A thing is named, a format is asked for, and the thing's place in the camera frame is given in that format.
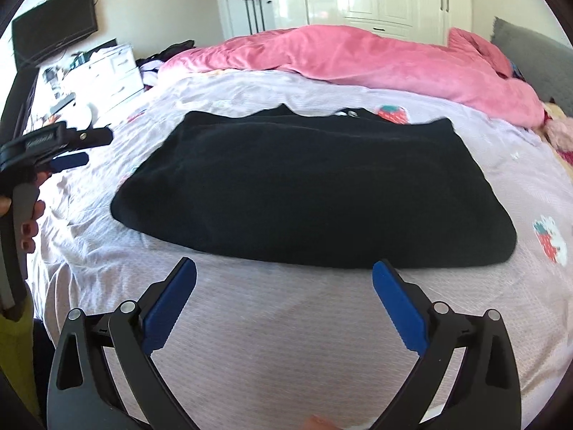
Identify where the white drawer dresser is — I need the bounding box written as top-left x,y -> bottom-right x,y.
63,44 -> 146,118

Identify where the black wall television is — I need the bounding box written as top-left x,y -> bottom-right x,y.
11,0 -> 98,71

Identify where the grey pillow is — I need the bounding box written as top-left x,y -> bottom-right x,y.
491,17 -> 573,115

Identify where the white desk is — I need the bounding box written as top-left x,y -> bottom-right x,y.
40,92 -> 96,132

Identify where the printed lilac bedsheet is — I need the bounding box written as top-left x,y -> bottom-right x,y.
27,69 -> 573,430

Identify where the pink fluffy cloth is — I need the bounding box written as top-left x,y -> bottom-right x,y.
539,101 -> 573,167

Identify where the person's left hand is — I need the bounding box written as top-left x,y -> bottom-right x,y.
0,196 -> 47,254

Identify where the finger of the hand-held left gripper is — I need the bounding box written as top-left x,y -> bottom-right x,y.
22,123 -> 114,156
38,152 -> 90,175

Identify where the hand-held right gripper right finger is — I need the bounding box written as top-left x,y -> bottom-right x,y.
371,259 -> 523,430

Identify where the person's right hand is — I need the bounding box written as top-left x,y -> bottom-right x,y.
303,414 -> 355,430

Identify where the black sweater with orange patches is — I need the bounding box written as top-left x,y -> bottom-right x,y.
110,104 -> 518,270

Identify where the person's yellow-green clothing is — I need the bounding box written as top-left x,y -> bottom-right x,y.
0,309 -> 41,418

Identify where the pile of dark clothes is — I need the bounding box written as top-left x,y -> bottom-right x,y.
136,40 -> 198,87

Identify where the pink blanket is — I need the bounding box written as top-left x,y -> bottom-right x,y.
159,24 -> 545,127

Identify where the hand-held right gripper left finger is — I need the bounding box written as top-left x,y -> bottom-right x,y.
47,257 -> 198,430

